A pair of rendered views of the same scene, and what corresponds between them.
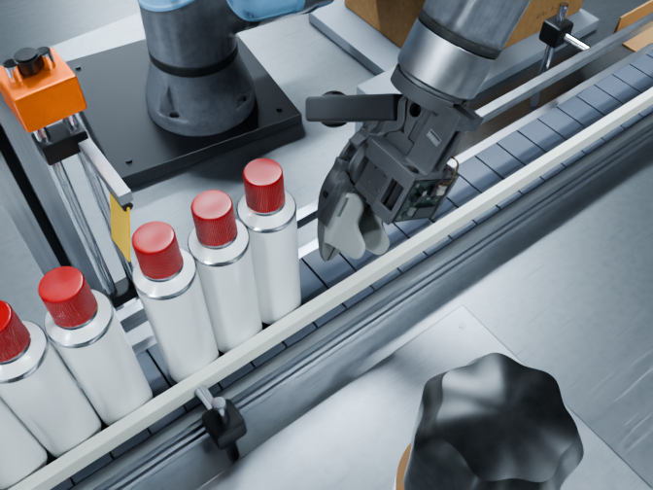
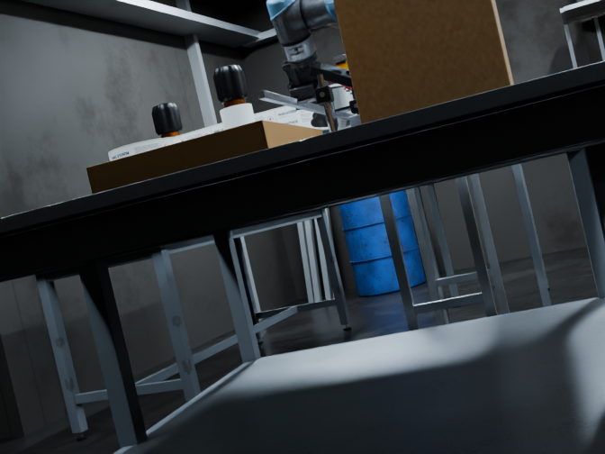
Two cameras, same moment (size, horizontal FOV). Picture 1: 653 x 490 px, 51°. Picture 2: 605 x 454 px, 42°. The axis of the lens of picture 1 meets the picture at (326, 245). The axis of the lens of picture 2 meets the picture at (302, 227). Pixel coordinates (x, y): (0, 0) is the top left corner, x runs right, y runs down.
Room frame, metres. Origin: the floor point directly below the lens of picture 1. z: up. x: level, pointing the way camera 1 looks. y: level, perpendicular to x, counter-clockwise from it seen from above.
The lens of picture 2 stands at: (1.92, -1.27, 0.74)
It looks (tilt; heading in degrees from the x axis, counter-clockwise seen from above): 1 degrees down; 144
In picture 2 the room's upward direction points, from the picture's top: 13 degrees counter-clockwise
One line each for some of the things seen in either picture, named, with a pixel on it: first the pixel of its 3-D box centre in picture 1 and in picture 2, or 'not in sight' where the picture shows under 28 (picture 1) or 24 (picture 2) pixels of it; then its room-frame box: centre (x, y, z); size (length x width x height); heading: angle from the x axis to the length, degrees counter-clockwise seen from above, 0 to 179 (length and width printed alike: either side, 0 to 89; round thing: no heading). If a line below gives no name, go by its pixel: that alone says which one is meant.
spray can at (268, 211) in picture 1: (270, 248); (338, 110); (0.39, 0.05, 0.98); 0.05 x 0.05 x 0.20
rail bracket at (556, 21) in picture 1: (560, 65); (318, 120); (0.75, -0.31, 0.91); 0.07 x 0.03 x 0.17; 37
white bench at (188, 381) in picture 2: not in sight; (219, 301); (-1.73, 0.78, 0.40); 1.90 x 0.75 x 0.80; 120
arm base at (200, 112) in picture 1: (196, 71); not in sight; (0.75, 0.18, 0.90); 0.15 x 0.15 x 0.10
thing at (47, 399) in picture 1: (37, 384); not in sight; (0.25, 0.23, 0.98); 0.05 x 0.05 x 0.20
